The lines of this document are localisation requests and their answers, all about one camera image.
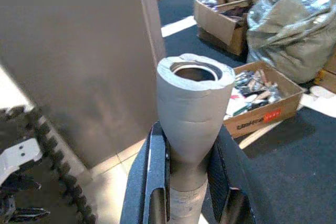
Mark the dark floor rug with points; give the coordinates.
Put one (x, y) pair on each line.
(178, 3)

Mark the large dark floor carpet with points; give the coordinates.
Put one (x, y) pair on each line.
(288, 169)

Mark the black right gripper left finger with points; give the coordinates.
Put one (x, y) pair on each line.
(144, 182)

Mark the large cardboard box of scrap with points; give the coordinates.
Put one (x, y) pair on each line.
(215, 22)

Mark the open cardboard box red print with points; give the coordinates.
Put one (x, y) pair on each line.
(262, 119)

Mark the grey grip broom white head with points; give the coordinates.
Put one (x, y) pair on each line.
(194, 108)

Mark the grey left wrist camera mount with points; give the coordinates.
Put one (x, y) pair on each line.
(18, 155)

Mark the olive woven sack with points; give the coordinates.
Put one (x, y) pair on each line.
(288, 43)

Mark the stainless steel refrigerator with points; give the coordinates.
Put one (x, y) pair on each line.
(78, 51)

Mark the brown box with shipping labels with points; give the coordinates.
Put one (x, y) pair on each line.
(329, 74)

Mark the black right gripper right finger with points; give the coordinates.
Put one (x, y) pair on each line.
(231, 182)

